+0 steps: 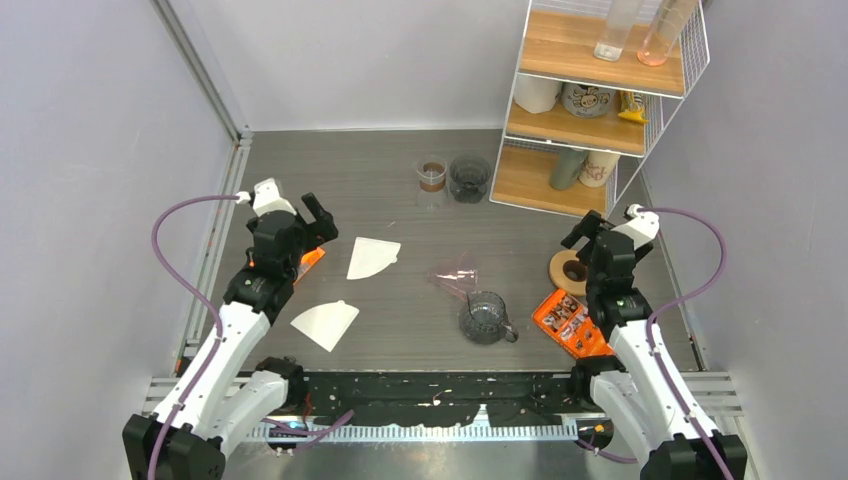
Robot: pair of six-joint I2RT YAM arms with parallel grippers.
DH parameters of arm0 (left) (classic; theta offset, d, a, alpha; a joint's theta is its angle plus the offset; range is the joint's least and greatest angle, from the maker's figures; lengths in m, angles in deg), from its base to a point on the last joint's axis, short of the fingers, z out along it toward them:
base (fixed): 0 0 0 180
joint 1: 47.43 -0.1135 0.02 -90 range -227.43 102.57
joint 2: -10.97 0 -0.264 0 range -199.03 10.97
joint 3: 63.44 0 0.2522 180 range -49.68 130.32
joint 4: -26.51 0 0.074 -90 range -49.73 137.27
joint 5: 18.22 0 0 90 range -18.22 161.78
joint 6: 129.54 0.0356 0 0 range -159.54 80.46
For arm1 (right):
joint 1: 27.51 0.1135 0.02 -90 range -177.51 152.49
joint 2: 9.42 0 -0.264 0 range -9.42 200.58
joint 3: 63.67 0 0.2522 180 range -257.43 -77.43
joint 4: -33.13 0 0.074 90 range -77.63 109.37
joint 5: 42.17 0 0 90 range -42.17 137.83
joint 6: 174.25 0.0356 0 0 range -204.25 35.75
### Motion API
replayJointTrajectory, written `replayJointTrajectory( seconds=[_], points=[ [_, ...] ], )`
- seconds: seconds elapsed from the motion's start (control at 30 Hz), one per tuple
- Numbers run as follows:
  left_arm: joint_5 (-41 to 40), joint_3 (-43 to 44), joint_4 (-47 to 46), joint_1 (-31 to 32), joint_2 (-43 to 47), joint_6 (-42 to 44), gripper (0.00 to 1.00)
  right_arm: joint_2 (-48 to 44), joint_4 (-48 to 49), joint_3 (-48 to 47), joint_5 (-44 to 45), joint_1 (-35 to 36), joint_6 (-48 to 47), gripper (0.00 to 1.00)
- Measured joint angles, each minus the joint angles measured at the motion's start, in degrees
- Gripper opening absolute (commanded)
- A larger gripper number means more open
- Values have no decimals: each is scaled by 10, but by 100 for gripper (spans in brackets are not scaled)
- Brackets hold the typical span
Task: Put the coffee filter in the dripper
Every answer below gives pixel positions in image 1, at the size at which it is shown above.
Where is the white paper coffee filter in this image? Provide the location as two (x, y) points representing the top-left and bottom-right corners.
(346, 237), (402, 280)

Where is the pink transparent plastic dripper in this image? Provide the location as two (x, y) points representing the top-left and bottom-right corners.
(426, 251), (479, 301)

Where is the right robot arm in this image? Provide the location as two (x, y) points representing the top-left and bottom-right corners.
(561, 204), (748, 479)

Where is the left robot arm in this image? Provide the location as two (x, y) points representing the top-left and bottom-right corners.
(122, 191), (339, 479)

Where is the smoky grey plastic dripper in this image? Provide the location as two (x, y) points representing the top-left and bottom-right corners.
(449, 154), (491, 204)

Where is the dark glass coffee server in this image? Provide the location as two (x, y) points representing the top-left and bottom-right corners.
(458, 291), (519, 345)

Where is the orange snack packet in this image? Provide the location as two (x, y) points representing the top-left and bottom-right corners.
(294, 247), (326, 284)

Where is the white printed paper cup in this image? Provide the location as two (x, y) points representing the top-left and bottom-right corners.
(578, 151), (621, 188)

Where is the green grey cup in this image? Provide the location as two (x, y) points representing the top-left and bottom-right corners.
(548, 148), (588, 191)

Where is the orange razor box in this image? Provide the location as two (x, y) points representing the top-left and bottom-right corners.
(532, 289), (615, 359)

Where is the glass carafe brown collar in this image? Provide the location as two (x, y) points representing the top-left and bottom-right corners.
(416, 155), (448, 211)

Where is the yellow snack packet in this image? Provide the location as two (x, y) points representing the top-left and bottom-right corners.
(618, 90), (650, 125)

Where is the grey cartoon tin can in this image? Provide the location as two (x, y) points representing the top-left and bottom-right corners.
(560, 82), (617, 118)

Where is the white paper roll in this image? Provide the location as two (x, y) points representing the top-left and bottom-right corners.
(513, 74), (562, 114)

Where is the clear glass bottle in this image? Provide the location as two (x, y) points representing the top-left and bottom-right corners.
(594, 0), (644, 62)

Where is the pink tinted glass bottle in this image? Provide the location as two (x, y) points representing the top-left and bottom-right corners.
(637, 0), (700, 67)

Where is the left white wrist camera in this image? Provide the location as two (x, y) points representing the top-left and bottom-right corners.
(236, 178), (297, 217)

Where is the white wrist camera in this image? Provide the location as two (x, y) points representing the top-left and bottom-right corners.
(613, 203), (660, 249)
(236, 178), (297, 217)

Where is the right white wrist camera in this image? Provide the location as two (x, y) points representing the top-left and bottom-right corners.
(613, 203), (660, 249)

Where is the white wire wooden shelf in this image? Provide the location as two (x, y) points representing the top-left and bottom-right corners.
(489, 1), (710, 216)

